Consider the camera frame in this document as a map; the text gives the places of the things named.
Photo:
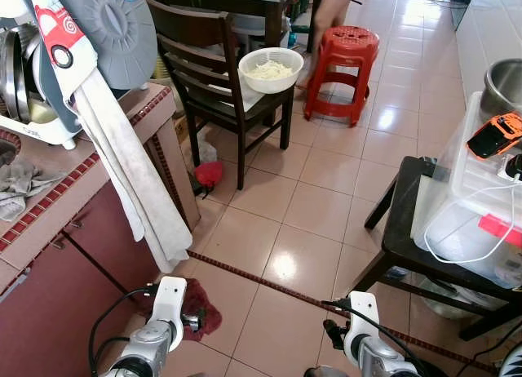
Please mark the person's bare leg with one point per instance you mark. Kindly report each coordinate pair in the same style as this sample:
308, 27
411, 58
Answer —
330, 14

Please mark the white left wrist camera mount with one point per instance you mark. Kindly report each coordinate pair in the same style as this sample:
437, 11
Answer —
169, 299

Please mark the white fan grille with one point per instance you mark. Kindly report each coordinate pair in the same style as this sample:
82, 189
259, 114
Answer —
512, 362

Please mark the grey rag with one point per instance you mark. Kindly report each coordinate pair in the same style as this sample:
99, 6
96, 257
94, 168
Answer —
20, 189

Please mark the pink box lid latch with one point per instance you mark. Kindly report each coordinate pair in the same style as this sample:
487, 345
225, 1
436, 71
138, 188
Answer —
499, 228

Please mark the steel mixing bowl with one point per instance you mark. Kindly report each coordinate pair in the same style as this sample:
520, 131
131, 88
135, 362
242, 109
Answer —
504, 87

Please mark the grey round plastic lid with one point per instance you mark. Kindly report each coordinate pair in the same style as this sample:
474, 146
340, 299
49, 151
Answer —
114, 26

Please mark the white towel red car print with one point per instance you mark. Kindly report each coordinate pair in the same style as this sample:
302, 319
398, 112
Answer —
122, 148

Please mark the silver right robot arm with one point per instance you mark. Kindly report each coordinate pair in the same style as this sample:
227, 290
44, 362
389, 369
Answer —
379, 361

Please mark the white dish rack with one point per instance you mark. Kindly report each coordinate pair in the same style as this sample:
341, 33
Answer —
49, 132

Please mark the dark wooden chair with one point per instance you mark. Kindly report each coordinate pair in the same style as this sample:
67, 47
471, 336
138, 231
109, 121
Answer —
192, 63

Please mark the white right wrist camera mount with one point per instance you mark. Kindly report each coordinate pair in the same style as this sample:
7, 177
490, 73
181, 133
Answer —
363, 312

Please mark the clear plastic storage box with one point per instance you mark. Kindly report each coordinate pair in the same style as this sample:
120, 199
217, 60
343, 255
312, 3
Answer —
465, 206

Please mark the red plastic stool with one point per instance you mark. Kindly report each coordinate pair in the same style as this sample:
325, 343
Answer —
347, 46

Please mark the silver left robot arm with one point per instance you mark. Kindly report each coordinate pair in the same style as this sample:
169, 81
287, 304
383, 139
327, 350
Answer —
147, 348

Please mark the orange black handheld device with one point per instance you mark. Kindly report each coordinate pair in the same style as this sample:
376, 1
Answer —
496, 135

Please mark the dark red floor cloth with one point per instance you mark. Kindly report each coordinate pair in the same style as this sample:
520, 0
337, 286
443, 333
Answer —
208, 308

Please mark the dark wooden dining table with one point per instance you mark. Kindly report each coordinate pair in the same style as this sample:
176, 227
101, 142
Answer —
245, 2

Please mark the steel plate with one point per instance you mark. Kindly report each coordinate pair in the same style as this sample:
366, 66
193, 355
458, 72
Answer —
12, 71

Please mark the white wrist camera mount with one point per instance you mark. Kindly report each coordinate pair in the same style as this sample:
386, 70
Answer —
169, 299
363, 312

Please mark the steel basin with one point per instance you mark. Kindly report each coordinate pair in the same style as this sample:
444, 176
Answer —
444, 299

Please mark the black low wooden table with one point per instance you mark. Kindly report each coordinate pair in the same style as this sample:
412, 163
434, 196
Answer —
400, 206

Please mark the white bowl of noodles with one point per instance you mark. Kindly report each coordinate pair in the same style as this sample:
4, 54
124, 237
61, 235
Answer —
271, 75

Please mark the red plastic bag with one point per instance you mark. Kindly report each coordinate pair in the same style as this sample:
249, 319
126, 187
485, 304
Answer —
209, 175

